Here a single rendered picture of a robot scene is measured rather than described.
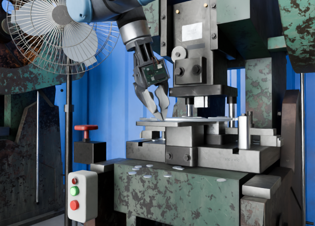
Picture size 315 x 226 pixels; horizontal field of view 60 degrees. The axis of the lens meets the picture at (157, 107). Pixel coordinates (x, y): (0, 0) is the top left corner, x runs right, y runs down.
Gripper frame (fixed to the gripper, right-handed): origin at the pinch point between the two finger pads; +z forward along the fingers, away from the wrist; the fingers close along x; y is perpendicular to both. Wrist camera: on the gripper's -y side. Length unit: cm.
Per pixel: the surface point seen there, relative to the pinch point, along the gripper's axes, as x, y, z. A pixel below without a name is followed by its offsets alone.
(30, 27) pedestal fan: -31, -80, -58
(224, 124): 23.2, -12.8, 11.3
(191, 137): 7.2, -2.3, 9.0
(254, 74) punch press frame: 44.3, -19.2, -1.0
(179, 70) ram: 13.1, -10.6, -10.5
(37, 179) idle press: -68, -150, 28
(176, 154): 2.2, -5.9, 12.9
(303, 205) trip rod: 48, -19, 54
